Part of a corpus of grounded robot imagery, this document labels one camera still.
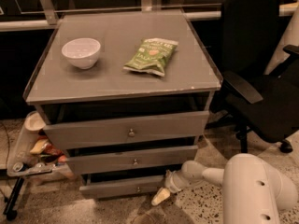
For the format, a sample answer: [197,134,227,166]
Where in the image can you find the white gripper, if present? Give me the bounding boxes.
[151,170,187,206]

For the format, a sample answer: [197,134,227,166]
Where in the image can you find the grey drawer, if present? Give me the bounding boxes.
[79,175,164,199]
[67,146,197,175]
[44,111,209,149]

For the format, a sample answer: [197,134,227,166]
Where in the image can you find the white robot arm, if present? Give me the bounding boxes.
[151,153,298,224]

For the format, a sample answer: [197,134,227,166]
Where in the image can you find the grey drawer cabinet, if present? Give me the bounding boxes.
[23,10,223,185]

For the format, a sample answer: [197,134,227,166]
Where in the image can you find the clear plastic snack bin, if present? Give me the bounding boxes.
[7,110,76,185]

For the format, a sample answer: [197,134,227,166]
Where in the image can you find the red snack packet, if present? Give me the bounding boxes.
[44,144,63,156]

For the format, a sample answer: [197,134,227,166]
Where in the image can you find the black office chair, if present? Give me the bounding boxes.
[209,0,299,153]

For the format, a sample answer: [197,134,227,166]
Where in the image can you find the yellow snack packet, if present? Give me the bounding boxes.
[30,139,49,155]

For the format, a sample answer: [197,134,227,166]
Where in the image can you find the green chip bag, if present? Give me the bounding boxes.
[123,38,178,77]

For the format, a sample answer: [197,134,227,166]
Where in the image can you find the white cup in bin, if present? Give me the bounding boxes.
[24,111,46,132]

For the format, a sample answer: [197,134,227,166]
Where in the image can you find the soda can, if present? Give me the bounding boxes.
[13,161,25,173]

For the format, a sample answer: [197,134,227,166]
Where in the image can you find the black stand leg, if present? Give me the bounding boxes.
[3,177,24,221]

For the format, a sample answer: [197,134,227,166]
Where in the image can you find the white ceramic bowl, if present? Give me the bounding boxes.
[62,38,101,69]

